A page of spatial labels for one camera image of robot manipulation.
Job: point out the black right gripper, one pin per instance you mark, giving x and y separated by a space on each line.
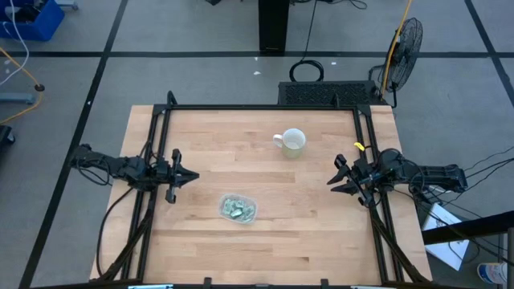
363 176

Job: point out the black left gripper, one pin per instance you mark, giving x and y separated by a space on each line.
164 173

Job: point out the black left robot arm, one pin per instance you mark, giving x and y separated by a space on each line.
108 166

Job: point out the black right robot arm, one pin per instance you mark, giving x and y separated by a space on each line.
425 174

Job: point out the yellow tag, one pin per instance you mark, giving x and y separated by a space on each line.
359 146

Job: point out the clear plastic container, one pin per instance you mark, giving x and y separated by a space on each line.
222 214

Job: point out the white ceramic mug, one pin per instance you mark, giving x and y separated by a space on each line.
294 141

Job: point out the black computer case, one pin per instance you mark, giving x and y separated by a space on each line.
325 93

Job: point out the black edge clamp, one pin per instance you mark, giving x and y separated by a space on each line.
324 283
206 282

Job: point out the white cardboard box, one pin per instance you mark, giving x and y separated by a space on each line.
447 237

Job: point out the black metal bar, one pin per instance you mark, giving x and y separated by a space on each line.
466 229

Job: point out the black floor fan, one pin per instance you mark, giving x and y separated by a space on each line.
403 54

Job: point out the small black floor disc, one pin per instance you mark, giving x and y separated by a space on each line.
39 87

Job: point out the black pillar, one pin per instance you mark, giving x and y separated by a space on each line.
274 24

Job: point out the person's shoe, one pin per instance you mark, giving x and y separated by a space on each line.
493 273

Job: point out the black floor object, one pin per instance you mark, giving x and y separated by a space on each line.
5 134

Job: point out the grey stand foot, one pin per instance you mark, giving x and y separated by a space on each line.
16 98

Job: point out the blue plastic bin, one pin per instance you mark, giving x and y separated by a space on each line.
36 24

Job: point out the black aluminium table frame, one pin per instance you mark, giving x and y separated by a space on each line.
261 107

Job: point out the white blue edge bracket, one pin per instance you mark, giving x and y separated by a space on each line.
150 286

